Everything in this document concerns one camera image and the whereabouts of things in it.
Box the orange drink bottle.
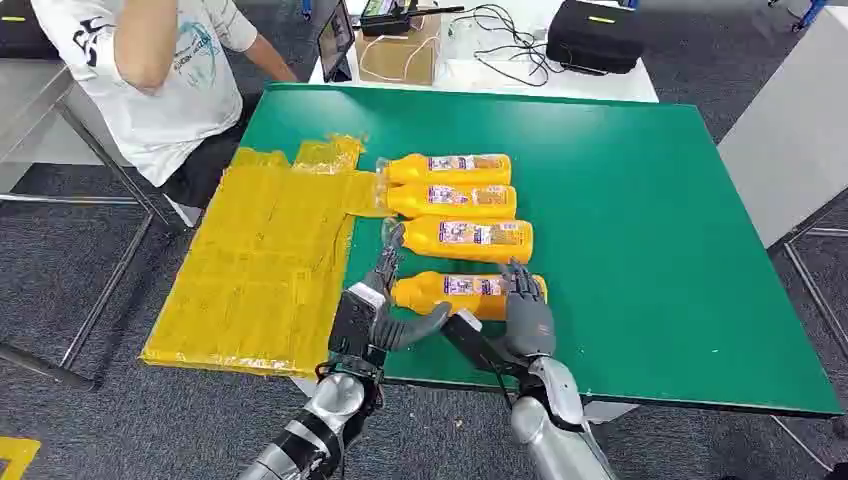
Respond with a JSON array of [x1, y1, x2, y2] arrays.
[[374, 183, 518, 220], [376, 153, 513, 187], [390, 270, 549, 322], [382, 215, 535, 264]]

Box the black antenna device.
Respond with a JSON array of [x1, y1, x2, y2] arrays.
[[359, 0, 465, 38]]

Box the black fabric case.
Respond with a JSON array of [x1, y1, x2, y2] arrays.
[[546, 0, 645, 75]]

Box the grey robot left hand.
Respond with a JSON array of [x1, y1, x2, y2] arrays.
[[329, 225, 452, 366]]

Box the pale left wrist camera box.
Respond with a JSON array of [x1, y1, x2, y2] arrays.
[[347, 282, 387, 311]]

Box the white table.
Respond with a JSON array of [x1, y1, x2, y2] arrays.
[[307, 0, 660, 104]]

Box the steel table leg frame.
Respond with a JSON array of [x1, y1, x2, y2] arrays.
[[768, 225, 848, 473]]

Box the black tablet screen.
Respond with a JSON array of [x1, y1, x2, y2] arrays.
[[316, 0, 356, 83]]

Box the green table mat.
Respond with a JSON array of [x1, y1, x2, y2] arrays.
[[142, 82, 844, 419]]

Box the steel frame bench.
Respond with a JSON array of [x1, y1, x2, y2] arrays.
[[0, 59, 175, 392]]

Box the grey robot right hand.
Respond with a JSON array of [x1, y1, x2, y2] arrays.
[[498, 259, 558, 362]]

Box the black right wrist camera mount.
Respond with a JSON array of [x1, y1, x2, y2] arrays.
[[441, 309, 531, 382]]

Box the yellow floor tape mark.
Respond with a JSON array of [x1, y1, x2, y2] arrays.
[[0, 435, 42, 480]]

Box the white cable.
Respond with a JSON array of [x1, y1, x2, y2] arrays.
[[359, 31, 440, 84]]

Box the black cable tangle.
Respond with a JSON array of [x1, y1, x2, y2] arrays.
[[449, 3, 564, 89]]

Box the person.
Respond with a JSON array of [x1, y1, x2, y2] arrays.
[[29, 0, 299, 210]]

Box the brown cardboard box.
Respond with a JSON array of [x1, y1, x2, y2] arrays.
[[355, 13, 443, 86]]

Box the yellow plastic sheet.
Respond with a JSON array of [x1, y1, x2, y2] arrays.
[[140, 134, 392, 379]]

